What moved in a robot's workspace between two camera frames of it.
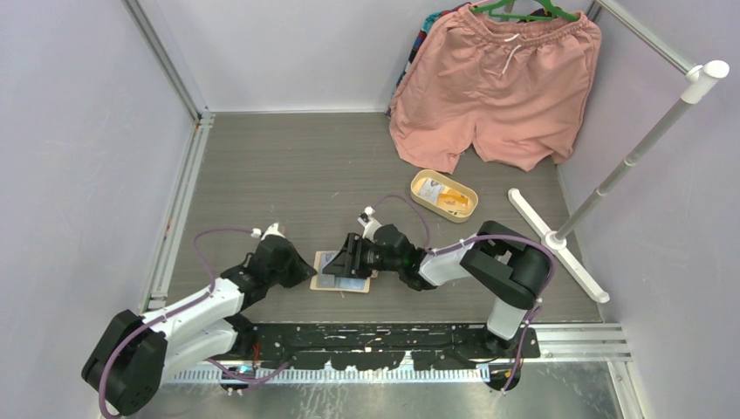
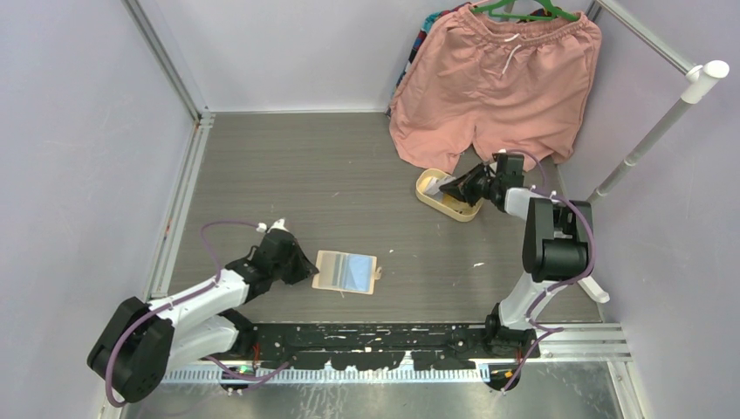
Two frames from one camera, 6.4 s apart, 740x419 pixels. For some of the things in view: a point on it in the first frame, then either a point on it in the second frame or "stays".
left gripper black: (302, 271) stays
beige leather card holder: (336, 282) stays
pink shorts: (517, 90) stays
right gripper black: (349, 260) -> (463, 188)
